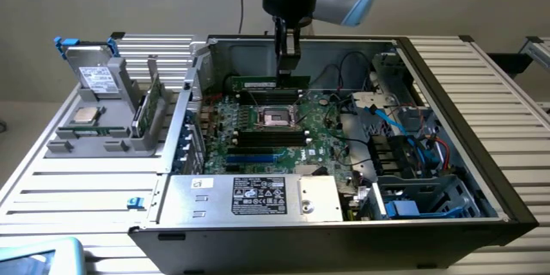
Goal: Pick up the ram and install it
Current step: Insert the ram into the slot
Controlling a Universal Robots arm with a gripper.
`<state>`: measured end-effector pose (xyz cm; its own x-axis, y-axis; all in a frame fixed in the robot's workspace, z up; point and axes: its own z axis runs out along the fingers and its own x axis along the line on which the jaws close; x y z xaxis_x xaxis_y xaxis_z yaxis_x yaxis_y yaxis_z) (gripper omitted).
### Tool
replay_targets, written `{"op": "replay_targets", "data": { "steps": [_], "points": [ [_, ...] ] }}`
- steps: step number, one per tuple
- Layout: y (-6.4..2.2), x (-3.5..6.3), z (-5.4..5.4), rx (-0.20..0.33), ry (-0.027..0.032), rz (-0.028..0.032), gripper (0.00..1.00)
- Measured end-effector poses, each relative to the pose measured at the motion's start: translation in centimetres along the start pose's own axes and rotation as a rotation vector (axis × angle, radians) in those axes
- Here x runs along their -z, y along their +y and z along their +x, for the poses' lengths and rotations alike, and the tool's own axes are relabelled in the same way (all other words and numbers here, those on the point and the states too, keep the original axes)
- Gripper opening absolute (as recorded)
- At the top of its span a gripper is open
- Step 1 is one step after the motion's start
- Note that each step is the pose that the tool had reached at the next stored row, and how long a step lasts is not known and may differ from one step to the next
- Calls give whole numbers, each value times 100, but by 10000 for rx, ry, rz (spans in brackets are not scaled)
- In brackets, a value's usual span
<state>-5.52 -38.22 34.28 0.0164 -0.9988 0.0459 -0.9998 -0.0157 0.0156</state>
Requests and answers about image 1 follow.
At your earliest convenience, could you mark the green RAM stick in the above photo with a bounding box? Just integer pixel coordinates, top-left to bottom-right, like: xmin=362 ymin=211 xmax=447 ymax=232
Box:
xmin=229 ymin=75 xmax=313 ymax=91
xmin=71 ymin=126 xmax=114 ymax=137

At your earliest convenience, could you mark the black RAM slot bank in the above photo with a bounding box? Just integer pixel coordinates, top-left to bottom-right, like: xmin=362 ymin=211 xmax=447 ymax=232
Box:
xmin=235 ymin=129 xmax=310 ymax=147
xmin=237 ymin=89 xmax=303 ymax=106

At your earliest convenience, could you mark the green motherboard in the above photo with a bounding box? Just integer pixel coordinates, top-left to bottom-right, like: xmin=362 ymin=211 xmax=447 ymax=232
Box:
xmin=202 ymin=90 xmax=361 ymax=194

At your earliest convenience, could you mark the blue expansion slot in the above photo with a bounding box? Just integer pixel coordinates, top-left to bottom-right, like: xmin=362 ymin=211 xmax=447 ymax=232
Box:
xmin=226 ymin=155 xmax=277 ymax=164

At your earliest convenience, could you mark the green graphics card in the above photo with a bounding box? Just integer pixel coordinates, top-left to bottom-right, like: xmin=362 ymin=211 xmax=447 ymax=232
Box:
xmin=131 ymin=58 xmax=166 ymax=138

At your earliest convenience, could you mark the silver chipset heatsink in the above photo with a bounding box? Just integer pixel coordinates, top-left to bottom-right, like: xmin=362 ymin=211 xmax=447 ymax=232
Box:
xmin=295 ymin=164 xmax=322 ymax=177

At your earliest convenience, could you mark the black case fan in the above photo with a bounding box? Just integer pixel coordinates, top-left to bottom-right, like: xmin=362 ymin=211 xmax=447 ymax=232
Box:
xmin=369 ymin=134 xmax=433 ymax=180

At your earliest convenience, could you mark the silver power supply unit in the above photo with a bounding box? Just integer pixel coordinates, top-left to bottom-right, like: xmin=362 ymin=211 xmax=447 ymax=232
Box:
xmin=155 ymin=173 xmax=346 ymax=223

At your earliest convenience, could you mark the silver CPU chip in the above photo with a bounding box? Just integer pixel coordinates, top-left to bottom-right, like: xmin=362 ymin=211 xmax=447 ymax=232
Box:
xmin=71 ymin=106 xmax=106 ymax=127

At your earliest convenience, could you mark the black box beside table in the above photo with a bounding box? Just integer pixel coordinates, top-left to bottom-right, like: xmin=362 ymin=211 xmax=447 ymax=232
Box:
xmin=486 ymin=52 xmax=534 ymax=78

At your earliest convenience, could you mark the grey parts rack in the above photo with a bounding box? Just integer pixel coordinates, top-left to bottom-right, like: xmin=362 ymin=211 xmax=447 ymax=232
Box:
xmin=44 ymin=57 xmax=174 ymax=160

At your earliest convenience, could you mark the blue disk caddy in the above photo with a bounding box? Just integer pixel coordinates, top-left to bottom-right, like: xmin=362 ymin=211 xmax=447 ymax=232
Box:
xmin=383 ymin=200 xmax=421 ymax=218

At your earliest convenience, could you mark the grey metal disk bay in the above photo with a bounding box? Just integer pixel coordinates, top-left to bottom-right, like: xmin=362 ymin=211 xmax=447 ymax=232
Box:
xmin=373 ymin=174 xmax=481 ymax=222

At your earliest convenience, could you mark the open black PC case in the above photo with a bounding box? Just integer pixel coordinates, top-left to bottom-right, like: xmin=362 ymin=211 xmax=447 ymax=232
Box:
xmin=127 ymin=33 xmax=541 ymax=272

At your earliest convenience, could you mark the teal framed object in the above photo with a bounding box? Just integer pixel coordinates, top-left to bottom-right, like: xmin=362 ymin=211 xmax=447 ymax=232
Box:
xmin=0 ymin=236 xmax=95 ymax=275

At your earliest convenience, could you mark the black looped wire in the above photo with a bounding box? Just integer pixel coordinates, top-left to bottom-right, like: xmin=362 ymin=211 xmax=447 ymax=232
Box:
xmin=310 ymin=50 xmax=373 ymax=94

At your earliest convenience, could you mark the CPU socket metal frame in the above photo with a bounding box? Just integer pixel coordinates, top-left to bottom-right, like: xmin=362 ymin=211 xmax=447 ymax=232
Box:
xmin=257 ymin=105 xmax=298 ymax=130

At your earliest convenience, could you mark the blue flat SATA wire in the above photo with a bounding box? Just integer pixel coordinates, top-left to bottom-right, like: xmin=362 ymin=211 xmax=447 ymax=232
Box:
xmin=363 ymin=103 xmax=439 ymax=173

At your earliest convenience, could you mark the hard disk blue bracket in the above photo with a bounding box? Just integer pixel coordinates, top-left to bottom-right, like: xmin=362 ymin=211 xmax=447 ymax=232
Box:
xmin=52 ymin=37 xmax=120 ymax=96

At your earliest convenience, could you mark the red thin wire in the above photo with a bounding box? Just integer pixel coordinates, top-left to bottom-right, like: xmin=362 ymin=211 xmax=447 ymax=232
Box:
xmin=423 ymin=138 xmax=453 ymax=169

